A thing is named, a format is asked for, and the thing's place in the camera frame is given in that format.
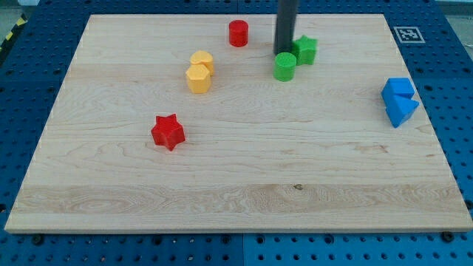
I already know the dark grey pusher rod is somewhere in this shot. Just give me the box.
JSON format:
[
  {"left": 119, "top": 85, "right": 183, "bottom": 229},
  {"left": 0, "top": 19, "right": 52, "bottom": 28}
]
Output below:
[{"left": 273, "top": 0, "right": 299, "bottom": 55}]

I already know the green star block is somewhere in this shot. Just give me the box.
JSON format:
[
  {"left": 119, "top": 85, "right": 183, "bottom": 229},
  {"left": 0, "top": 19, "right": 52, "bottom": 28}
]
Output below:
[{"left": 291, "top": 35, "right": 318, "bottom": 66}]

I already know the red star block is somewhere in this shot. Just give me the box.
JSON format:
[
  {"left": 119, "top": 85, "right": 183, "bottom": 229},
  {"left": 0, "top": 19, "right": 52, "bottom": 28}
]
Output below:
[{"left": 151, "top": 114, "right": 186, "bottom": 151}]

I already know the red cylinder block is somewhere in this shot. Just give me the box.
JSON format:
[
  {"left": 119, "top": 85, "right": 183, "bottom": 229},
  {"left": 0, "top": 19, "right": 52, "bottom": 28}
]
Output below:
[{"left": 228, "top": 20, "right": 249, "bottom": 47}]

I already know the green cylinder block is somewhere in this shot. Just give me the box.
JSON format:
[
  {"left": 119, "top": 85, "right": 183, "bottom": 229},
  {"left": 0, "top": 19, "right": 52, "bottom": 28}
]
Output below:
[{"left": 273, "top": 52, "right": 296, "bottom": 82}]

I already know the yellow heart block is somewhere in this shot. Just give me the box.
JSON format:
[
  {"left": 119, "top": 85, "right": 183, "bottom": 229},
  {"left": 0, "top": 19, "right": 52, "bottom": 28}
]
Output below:
[{"left": 189, "top": 50, "right": 214, "bottom": 76}]

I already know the yellow hexagon block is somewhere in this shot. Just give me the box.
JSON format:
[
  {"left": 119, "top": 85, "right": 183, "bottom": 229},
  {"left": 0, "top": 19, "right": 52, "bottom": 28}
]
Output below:
[{"left": 186, "top": 64, "right": 211, "bottom": 94}]

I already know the white fiducial marker tag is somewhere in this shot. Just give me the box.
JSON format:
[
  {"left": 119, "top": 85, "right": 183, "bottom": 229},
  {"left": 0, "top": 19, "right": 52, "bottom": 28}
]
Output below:
[{"left": 394, "top": 26, "right": 425, "bottom": 44}]

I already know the blue cube block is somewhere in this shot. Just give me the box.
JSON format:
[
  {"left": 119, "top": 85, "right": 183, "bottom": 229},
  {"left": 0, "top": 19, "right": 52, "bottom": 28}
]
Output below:
[{"left": 381, "top": 77, "right": 415, "bottom": 100}]

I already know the blue triangle block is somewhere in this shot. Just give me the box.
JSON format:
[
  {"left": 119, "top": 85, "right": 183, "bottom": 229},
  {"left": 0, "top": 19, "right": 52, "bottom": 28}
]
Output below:
[{"left": 384, "top": 95, "right": 420, "bottom": 128}]

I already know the light wooden board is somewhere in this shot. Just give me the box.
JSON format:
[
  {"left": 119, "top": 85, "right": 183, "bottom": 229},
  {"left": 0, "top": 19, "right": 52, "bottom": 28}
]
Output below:
[{"left": 5, "top": 14, "right": 472, "bottom": 234}]

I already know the yellow black hazard tape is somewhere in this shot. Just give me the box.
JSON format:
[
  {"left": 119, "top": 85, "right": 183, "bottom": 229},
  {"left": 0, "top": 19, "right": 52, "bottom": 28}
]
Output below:
[{"left": 1, "top": 13, "right": 28, "bottom": 57}]

